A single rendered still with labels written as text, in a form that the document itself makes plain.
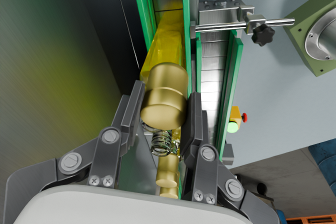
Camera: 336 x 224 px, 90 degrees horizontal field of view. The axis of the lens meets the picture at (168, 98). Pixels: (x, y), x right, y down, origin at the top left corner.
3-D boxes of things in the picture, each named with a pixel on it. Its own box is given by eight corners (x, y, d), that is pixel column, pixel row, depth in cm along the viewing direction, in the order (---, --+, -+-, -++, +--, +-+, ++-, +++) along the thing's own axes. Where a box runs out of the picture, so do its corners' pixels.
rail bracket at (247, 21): (189, 9, 34) (189, 33, 25) (279, 0, 32) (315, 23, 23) (190, 24, 36) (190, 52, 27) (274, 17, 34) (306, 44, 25)
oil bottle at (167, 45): (157, 24, 37) (133, 83, 22) (182, 21, 36) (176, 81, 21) (161, 48, 41) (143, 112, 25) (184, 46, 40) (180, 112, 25)
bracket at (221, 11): (197, -1, 39) (198, 8, 34) (240, -6, 38) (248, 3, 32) (197, 15, 41) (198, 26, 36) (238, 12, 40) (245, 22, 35)
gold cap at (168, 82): (151, 57, 14) (139, 98, 11) (193, 66, 14) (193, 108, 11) (147, 87, 16) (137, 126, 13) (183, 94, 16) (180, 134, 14)
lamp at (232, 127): (225, 120, 65) (227, 127, 63) (238, 120, 64) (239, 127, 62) (224, 128, 68) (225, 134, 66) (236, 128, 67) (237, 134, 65)
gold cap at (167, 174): (157, 151, 28) (152, 178, 25) (178, 152, 28) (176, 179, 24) (160, 162, 30) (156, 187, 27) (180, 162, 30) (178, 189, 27)
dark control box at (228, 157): (215, 142, 88) (217, 157, 82) (231, 142, 87) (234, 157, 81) (214, 150, 93) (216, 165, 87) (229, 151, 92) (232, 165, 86)
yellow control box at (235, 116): (220, 105, 70) (222, 118, 64) (239, 104, 69) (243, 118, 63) (218, 116, 74) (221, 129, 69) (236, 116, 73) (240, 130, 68)
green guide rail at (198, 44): (195, 31, 37) (196, 47, 31) (200, 30, 37) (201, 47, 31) (197, 223, 153) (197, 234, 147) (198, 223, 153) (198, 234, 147)
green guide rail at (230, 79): (230, 28, 36) (238, 44, 30) (235, 27, 36) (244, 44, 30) (205, 224, 152) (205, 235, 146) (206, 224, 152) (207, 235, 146)
